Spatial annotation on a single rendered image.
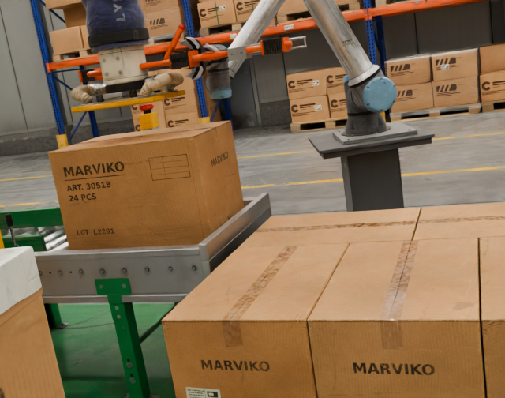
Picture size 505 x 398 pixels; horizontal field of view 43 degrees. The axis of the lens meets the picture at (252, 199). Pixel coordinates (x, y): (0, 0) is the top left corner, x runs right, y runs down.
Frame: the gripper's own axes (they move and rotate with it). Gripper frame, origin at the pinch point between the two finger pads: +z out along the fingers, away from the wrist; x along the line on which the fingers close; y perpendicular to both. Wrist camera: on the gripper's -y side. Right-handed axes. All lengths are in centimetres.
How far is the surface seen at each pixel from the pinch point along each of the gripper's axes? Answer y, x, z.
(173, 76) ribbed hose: 8.8, -5.3, -1.5
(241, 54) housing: -20.8, -1.2, 3.4
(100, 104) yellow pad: 31.8, -11.4, 14.5
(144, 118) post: 49, -23, -48
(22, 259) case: -51, -19, 169
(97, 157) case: 35.0, -30.0, 18.5
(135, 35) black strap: 17.6, 11.1, 5.5
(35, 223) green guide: 103, -64, -23
